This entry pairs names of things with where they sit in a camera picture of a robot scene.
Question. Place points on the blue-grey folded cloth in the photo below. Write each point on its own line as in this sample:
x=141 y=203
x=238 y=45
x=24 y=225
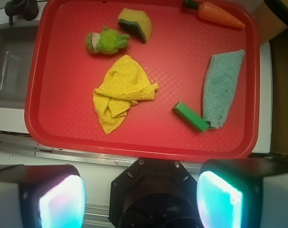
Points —
x=219 y=87

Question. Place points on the red plastic tray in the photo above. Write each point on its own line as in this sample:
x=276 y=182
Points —
x=59 y=107

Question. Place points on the yellow green sponge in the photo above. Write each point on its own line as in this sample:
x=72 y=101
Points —
x=136 y=22

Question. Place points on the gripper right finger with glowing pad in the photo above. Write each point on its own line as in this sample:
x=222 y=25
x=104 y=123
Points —
x=243 y=193

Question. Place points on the yellow crumpled cloth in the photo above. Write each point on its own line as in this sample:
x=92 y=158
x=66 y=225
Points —
x=124 y=85

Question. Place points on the green rectangular block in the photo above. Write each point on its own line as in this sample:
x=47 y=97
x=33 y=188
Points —
x=189 y=116

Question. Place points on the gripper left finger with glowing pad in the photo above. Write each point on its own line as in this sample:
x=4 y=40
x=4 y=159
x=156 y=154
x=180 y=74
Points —
x=41 y=196

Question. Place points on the orange toy carrot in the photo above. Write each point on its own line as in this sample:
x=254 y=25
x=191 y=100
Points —
x=213 y=13

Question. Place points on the green plush toy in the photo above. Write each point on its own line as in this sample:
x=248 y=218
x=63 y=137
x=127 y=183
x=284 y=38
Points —
x=108 y=41

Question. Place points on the grey toy sink basin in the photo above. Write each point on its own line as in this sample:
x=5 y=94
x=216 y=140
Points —
x=16 y=51

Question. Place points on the black toy faucet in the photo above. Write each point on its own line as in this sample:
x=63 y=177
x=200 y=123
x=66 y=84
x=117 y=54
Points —
x=28 y=9

